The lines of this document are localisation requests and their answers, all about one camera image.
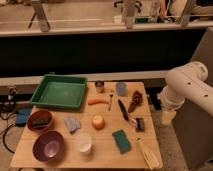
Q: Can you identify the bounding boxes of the black eraser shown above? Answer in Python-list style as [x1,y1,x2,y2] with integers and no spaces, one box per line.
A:
[30,117,51,127]

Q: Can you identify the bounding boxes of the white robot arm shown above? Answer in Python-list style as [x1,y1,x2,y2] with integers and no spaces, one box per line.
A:
[159,61,213,125]

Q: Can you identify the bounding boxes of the brown pine cone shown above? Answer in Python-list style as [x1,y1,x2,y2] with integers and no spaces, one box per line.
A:
[128,91,143,113]

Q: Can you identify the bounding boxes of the yellowish white scrub brush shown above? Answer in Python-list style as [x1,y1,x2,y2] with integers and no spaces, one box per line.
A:
[137,138,159,169]

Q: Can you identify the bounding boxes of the green sponge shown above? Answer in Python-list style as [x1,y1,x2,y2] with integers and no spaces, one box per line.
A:
[112,130,131,154]

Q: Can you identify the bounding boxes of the light blue cup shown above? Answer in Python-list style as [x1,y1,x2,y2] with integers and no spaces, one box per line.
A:
[116,82,127,96]

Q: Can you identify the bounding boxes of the small metal spoon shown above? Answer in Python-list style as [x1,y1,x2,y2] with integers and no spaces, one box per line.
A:
[108,94,114,111]

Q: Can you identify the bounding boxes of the orange round fruit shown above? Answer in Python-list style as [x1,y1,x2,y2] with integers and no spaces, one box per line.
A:
[92,115,105,130]

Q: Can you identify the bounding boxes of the small metal cup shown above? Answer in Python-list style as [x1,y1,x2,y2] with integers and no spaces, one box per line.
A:
[95,80,104,93]

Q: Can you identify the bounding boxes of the orange carrot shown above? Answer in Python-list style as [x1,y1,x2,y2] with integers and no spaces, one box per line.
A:
[87,99,109,105]

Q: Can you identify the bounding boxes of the white plastic cup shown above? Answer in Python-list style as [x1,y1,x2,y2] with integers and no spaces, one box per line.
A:
[75,133,92,155]

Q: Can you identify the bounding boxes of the light blue crumpled cloth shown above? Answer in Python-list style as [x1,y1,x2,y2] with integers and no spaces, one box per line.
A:
[64,117,81,134]

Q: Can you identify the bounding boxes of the green plastic tray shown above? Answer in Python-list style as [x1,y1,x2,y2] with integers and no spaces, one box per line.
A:
[30,74,87,110]

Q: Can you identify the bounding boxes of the purple bowl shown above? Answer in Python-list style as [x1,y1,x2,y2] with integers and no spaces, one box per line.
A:
[33,131,64,162]

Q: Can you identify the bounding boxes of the reddish brown bowl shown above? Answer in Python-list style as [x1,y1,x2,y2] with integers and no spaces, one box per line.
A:
[27,110,53,132]

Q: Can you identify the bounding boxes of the blue sponge beside table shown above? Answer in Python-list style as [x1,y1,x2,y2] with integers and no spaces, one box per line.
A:
[15,108,32,126]

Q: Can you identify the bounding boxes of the black cables on floor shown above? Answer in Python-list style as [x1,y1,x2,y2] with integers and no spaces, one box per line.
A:
[0,99,18,154]

